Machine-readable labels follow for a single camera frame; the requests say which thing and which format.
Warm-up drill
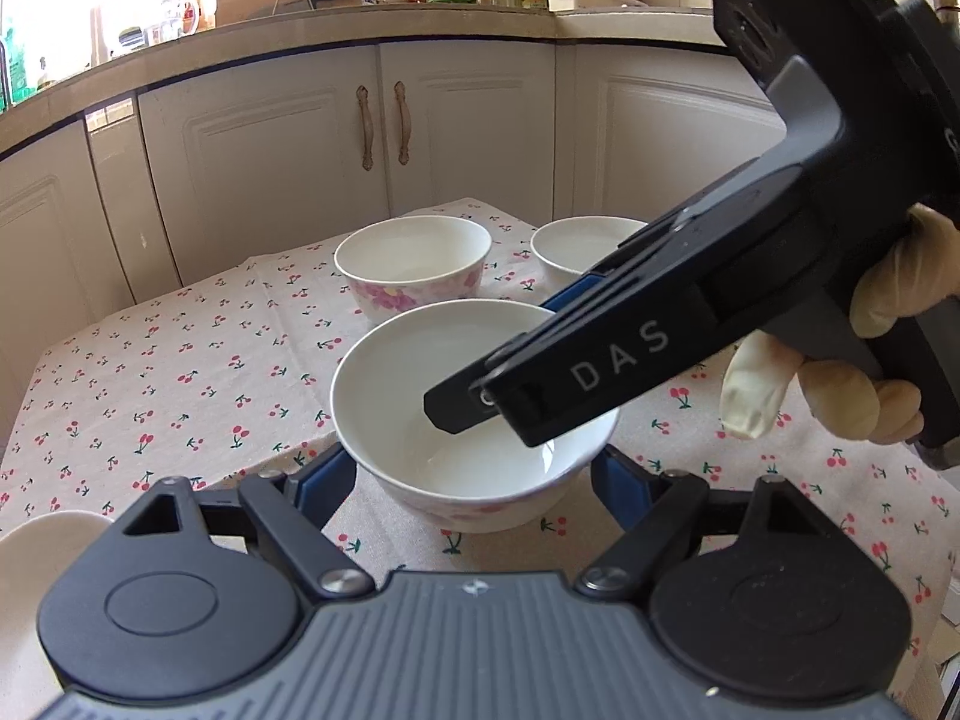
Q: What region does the beige kitchen countertop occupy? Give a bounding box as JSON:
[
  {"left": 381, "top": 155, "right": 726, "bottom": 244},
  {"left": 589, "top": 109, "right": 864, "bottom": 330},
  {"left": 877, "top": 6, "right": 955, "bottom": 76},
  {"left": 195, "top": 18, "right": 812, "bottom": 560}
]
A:
[{"left": 0, "top": 0, "right": 758, "bottom": 158}]

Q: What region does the narrow white cabinet panel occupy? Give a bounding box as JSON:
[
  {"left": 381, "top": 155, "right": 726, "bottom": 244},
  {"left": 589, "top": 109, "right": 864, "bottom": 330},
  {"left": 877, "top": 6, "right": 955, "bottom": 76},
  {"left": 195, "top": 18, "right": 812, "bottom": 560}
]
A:
[{"left": 84, "top": 94, "right": 185, "bottom": 293}]

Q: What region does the white cabinet door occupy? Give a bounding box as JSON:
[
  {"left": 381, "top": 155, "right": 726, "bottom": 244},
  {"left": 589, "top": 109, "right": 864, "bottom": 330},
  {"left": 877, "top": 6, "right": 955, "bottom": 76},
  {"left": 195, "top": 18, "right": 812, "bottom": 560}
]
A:
[
  {"left": 377, "top": 40, "right": 560, "bottom": 222},
  {"left": 137, "top": 43, "right": 395, "bottom": 290},
  {"left": 0, "top": 120, "right": 106, "bottom": 406},
  {"left": 571, "top": 41, "right": 788, "bottom": 230}
]

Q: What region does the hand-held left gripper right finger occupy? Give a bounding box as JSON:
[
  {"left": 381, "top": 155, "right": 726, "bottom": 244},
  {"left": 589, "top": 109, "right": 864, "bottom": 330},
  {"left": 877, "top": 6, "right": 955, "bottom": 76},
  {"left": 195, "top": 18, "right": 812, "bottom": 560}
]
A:
[{"left": 574, "top": 444, "right": 826, "bottom": 605}]

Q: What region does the green dish soap bottle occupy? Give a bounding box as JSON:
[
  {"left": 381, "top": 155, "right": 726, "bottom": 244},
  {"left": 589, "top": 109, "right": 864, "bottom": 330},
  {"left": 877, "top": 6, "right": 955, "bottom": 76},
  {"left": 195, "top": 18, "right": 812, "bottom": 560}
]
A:
[{"left": 0, "top": 15, "right": 20, "bottom": 110}]

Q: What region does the person's right hand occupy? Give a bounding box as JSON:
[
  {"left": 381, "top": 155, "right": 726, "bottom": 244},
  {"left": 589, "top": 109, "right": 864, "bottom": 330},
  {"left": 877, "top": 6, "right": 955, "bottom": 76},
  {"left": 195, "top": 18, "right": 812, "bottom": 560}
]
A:
[{"left": 720, "top": 205, "right": 960, "bottom": 445}]

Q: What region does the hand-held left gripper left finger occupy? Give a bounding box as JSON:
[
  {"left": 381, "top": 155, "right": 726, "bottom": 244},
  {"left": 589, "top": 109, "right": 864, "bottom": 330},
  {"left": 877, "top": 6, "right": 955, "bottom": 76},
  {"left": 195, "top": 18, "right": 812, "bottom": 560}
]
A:
[{"left": 120, "top": 444, "right": 376, "bottom": 605}]

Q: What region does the bronze cabinet handle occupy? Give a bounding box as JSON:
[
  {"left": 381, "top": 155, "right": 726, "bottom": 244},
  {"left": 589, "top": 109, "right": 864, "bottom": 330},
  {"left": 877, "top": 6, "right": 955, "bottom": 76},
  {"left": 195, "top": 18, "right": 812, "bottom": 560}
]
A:
[
  {"left": 393, "top": 80, "right": 413, "bottom": 166},
  {"left": 355, "top": 85, "right": 376, "bottom": 172}
]

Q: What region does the white pink floral bowl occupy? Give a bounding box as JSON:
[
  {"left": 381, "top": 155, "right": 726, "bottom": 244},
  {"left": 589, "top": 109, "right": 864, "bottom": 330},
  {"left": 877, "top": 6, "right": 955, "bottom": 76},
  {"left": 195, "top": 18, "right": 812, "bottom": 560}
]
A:
[
  {"left": 330, "top": 300, "right": 622, "bottom": 535},
  {"left": 530, "top": 216, "right": 650, "bottom": 293},
  {"left": 334, "top": 215, "right": 493, "bottom": 316}
]

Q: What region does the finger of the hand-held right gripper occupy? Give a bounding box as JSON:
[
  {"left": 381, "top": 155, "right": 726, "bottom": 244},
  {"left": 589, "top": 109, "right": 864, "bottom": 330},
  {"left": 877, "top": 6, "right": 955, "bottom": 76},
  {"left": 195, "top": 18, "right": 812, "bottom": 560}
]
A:
[
  {"left": 424, "top": 165, "right": 808, "bottom": 449},
  {"left": 540, "top": 217, "right": 677, "bottom": 314}
]

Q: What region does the cherry print tablecloth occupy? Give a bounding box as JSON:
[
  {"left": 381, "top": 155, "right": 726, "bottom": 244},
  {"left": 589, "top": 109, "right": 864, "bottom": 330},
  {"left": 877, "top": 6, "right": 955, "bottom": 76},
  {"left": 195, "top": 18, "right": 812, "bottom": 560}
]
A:
[{"left": 0, "top": 197, "right": 960, "bottom": 691}]

